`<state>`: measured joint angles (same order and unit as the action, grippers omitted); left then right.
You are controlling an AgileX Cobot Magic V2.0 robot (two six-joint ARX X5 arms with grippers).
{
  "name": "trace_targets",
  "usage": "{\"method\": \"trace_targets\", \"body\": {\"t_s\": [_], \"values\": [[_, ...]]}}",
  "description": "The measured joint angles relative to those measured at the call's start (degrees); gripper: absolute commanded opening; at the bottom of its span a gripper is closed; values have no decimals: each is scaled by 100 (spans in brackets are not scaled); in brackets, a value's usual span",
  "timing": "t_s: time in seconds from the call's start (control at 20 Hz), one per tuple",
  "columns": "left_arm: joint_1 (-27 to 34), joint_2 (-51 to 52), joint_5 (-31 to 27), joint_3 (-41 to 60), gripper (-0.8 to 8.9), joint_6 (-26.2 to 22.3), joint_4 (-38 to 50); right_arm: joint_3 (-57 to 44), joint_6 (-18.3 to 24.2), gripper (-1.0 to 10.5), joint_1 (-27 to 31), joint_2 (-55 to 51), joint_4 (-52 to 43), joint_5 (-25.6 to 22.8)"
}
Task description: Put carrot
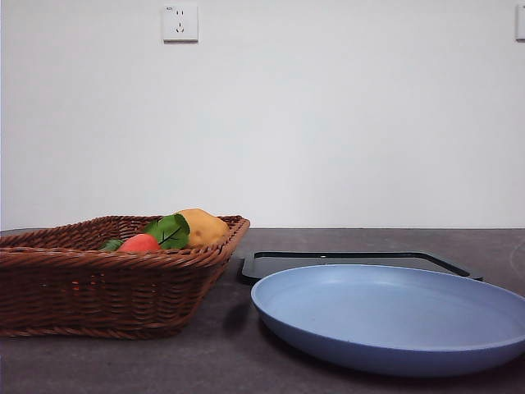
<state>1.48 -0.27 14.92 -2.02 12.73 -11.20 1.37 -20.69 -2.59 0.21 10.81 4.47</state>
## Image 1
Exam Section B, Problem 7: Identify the white wall socket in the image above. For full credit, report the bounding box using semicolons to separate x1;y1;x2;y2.
162;2;199;44

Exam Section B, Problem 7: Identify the yellow-brown potato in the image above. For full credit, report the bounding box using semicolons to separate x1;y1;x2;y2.
176;208;231;250

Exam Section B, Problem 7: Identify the brown wicker basket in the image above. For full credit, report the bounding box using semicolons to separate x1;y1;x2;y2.
0;214;251;340

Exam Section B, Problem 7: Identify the black flat tray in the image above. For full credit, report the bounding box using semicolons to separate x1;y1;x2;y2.
239;250;484;286

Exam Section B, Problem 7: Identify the blue round plate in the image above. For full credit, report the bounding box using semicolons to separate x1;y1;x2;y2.
250;263;525;378

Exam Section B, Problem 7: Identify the orange carrot with green leaves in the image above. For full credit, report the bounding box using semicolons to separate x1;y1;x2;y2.
117;213;192;252

